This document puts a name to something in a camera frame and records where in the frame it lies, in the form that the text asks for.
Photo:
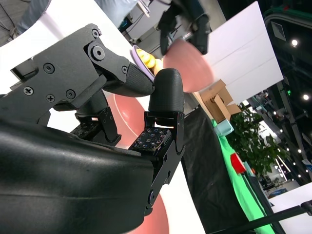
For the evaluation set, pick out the pink plastic bowl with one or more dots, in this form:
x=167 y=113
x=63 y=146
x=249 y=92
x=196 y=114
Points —
x=131 y=114
x=192 y=70
x=161 y=219

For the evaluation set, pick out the green leafy plant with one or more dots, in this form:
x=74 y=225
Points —
x=256 y=141

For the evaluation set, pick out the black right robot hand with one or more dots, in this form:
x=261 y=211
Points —
x=61 y=182

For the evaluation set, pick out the green cloth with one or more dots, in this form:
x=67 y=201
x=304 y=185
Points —
x=243 y=195

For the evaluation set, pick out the mint green container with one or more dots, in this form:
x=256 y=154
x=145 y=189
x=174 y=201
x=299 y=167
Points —
x=224 y=128

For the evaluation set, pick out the purple plate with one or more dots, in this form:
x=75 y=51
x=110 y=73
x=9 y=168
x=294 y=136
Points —
x=140 y=65

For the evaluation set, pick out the orange toy food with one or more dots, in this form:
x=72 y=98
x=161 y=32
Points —
x=158 y=65

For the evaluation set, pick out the red block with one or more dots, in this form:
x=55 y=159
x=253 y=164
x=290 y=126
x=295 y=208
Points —
x=237 y=163

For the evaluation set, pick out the brown cardboard box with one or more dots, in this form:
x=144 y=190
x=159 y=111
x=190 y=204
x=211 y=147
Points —
x=214 y=92

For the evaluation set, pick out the yellow toy bananas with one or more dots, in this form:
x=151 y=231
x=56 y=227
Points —
x=146 y=59

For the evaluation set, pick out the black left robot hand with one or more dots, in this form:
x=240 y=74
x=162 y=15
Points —
x=202 y=26

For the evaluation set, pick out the white board panel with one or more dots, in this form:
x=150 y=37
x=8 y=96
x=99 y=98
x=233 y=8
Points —
x=243 y=48

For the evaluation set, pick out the person leg in jeans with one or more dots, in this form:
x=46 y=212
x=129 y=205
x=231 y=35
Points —
x=34 y=12

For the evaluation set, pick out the black metal bar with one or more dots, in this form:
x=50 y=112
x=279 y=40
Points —
x=280 y=215

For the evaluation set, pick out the black cloth backdrop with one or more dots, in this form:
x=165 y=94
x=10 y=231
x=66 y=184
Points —
x=209 y=170

